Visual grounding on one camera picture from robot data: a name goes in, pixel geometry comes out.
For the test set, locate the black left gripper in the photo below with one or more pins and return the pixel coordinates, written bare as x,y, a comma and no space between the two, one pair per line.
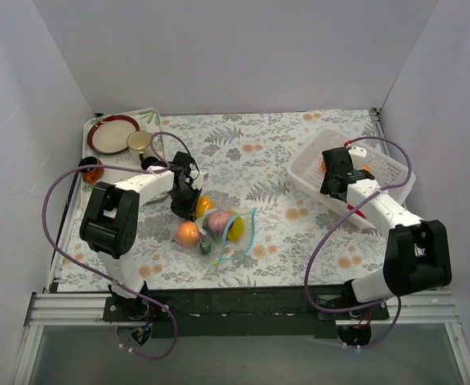
184,202

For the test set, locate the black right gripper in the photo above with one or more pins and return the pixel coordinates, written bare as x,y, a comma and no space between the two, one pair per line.
330,186

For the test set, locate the red fake apple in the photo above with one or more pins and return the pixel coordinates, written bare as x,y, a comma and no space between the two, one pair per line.
357,210

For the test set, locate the white plastic mesh basket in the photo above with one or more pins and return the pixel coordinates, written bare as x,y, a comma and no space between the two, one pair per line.
305,170

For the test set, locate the purple fake onion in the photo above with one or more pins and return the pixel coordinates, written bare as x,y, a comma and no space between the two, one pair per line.
218,220

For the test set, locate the clear zip top bag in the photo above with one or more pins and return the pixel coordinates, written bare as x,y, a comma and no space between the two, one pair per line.
225,249

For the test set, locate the green fake vegetable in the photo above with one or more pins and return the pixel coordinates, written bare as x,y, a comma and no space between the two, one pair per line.
207,244

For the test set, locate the yellow fake lemon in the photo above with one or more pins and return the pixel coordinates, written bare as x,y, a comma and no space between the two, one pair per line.
236,229

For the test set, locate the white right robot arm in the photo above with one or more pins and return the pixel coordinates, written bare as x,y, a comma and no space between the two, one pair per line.
417,252

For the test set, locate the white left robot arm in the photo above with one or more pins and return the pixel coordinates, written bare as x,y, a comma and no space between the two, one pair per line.
109,225

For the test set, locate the yellow green fake mango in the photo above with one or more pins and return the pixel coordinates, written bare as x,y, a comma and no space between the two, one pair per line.
204,204

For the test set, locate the cream yellow cup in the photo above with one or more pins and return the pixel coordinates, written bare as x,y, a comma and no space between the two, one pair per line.
139,145

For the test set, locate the floral serving tray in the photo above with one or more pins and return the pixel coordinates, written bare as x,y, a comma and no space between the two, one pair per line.
118,160

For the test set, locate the floral table mat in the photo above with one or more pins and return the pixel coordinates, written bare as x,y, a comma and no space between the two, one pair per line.
244,158

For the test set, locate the orange black cup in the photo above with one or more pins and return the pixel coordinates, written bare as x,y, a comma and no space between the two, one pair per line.
92,173

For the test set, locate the red rimmed plate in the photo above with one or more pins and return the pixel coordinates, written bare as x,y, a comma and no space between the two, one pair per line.
109,135

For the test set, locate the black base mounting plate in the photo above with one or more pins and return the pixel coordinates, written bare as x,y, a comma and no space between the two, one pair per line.
249,311

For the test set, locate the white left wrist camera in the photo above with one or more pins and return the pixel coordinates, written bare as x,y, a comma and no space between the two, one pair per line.
198,178

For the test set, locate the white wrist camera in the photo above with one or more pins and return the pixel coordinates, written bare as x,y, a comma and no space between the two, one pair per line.
358,156
198,178

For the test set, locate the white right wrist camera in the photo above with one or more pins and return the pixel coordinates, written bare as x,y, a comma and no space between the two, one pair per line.
358,156

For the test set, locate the aluminium frame rail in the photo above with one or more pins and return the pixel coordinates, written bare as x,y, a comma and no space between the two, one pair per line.
73,309

